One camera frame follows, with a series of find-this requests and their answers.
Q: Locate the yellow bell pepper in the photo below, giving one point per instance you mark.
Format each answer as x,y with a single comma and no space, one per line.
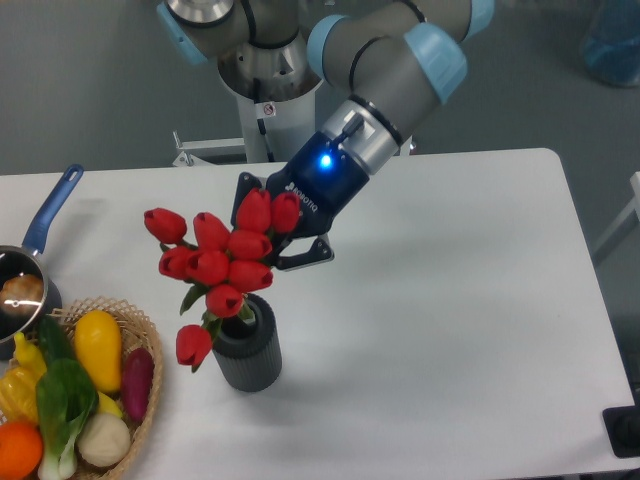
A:
18,385

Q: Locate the white garlic bulb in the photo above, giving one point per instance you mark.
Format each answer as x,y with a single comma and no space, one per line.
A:
104,441

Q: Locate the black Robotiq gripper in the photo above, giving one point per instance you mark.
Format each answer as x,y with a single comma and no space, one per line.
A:
325,177

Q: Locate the woven bamboo basket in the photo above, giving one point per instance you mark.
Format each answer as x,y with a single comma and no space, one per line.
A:
136,331

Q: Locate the blue handled saucepan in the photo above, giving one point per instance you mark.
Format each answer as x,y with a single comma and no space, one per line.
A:
25,259

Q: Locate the yellow squash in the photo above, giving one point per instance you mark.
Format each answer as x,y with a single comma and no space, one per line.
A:
98,347

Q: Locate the brown bun in pan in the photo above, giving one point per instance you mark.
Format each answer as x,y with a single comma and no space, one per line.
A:
21,296

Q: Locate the green bok choy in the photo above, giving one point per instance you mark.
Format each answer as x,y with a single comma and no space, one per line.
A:
66,397

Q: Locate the blue translucent container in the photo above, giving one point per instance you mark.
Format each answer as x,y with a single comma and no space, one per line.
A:
610,48

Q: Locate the white frame at right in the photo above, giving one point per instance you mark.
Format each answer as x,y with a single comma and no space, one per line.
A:
620,228

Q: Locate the black box at table edge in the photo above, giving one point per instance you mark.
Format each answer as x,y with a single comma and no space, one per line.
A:
622,426

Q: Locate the yellow lemon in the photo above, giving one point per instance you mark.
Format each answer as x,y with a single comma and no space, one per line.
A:
108,405

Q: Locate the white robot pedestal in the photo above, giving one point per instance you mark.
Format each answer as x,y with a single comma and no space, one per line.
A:
275,93

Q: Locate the red tulip bouquet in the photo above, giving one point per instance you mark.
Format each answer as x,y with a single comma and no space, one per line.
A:
223,266

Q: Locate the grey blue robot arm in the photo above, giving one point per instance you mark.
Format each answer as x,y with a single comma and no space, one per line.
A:
332,104

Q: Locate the green cucumber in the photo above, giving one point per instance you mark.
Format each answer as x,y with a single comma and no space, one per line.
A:
53,341

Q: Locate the orange fruit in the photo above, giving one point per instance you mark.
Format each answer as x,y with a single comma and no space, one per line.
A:
21,449

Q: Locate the purple eggplant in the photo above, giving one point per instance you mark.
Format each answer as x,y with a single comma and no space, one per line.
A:
136,383

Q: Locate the dark grey ribbed vase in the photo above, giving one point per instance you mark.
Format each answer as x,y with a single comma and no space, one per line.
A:
249,356

